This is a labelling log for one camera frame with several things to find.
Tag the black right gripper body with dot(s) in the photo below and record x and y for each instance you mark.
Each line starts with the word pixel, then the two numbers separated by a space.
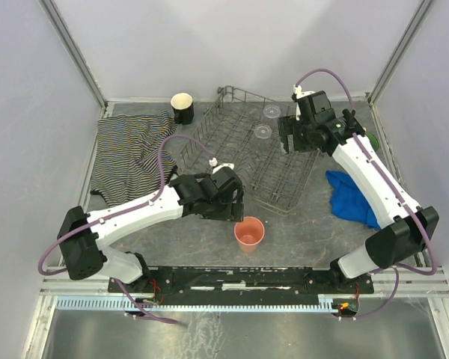
pixel 285 129

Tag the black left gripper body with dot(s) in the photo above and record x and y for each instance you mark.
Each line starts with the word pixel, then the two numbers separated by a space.
pixel 238 204

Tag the clear plastic cup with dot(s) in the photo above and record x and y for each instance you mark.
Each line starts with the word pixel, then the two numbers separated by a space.
pixel 272 111
pixel 263 132

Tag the salmon pink plastic cup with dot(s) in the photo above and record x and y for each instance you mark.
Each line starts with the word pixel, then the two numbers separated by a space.
pixel 249 233

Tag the black mug cream inside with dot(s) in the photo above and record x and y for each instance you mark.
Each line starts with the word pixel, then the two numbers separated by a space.
pixel 183 108

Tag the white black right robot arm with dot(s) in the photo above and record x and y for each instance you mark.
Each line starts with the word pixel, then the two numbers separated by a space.
pixel 405 227

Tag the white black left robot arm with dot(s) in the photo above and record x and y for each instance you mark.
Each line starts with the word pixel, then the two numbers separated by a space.
pixel 88 237

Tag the christmas mug green inside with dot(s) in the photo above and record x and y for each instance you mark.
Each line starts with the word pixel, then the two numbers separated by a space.
pixel 374 142

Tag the blue microfibre cloth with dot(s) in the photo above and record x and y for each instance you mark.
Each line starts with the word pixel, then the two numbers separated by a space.
pixel 347 202

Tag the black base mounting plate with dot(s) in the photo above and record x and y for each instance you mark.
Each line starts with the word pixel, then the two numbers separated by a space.
pixel 171 280

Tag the striped cloth garment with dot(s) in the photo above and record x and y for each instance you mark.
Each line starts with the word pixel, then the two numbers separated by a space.
pixel 125 166

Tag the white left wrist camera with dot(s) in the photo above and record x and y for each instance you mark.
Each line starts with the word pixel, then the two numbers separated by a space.
pixel 216 166

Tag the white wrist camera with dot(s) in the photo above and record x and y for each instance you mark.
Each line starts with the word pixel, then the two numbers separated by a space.
pixel 298 93
pixel 216 166

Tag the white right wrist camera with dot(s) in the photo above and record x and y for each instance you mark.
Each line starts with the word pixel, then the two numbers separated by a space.
pixel 298 93

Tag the grey wire dish rack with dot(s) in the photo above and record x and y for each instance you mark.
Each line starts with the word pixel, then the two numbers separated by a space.
pixel 273 180

